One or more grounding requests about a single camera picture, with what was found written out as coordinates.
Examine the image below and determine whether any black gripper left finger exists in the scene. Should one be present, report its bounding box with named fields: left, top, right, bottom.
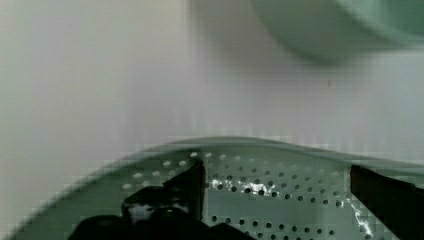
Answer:
left=68, top=159, right=254, bottom=240

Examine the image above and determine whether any green mug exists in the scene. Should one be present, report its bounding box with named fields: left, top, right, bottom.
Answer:
left=251, top=0, right=423, bottom=63

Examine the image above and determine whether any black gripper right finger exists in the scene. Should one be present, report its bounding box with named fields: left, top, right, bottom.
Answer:
left=350, top=165, right=424, bottom=240

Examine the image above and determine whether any green plastic strainer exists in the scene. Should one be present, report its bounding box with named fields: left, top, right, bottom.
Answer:
left=6, top=137, right=423, bottom=240

